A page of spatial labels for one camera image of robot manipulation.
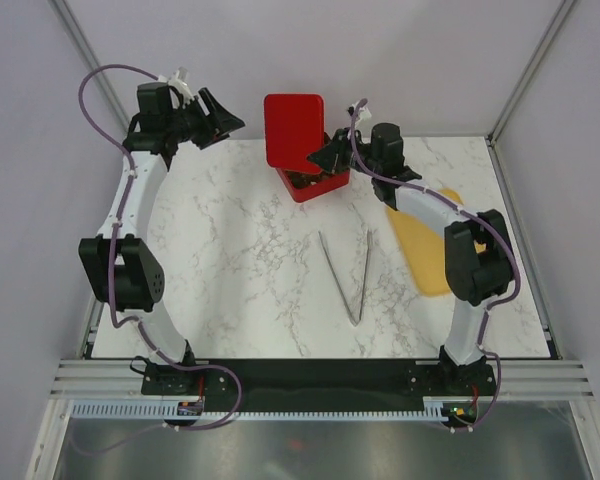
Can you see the white slotted cable duct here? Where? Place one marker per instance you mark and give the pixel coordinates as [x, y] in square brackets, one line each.
[171, 410]

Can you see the red compartment chocolate box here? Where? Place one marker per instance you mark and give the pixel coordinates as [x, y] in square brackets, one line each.
[303, 186]

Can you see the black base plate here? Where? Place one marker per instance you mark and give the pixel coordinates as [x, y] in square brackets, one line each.
[323, 386]

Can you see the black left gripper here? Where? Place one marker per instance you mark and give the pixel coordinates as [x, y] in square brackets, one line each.
[226, 121]

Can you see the aluminium front rail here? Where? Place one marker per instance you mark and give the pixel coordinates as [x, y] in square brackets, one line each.
[96, 379]

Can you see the aluminium frame left post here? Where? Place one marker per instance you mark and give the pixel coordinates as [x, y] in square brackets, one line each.
[97, 75]

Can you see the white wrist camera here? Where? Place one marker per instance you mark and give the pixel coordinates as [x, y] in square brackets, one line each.
[179, 81]
[363, 114]

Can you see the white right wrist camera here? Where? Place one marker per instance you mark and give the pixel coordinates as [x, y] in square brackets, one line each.
[363, 114]

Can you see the aluminium frame post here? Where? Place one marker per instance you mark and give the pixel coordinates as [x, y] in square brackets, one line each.
[541, 51]
[97, 75]

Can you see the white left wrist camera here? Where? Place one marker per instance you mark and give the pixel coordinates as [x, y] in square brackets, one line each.
[179, 81]

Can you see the aluminium frame right post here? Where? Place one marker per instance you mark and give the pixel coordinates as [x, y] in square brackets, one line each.
[541, 51]

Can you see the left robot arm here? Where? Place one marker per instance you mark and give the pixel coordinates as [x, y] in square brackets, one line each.
[121, 269]

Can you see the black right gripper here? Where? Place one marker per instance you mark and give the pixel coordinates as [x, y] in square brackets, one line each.
[331, 157]

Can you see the red box lid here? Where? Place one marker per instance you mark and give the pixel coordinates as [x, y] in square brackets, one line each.
[294, 129]

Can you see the yellow tray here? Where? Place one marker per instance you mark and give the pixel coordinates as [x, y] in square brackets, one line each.
[418, 221]

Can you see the metal tongs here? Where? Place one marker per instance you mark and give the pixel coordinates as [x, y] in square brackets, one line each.
[350, 282]

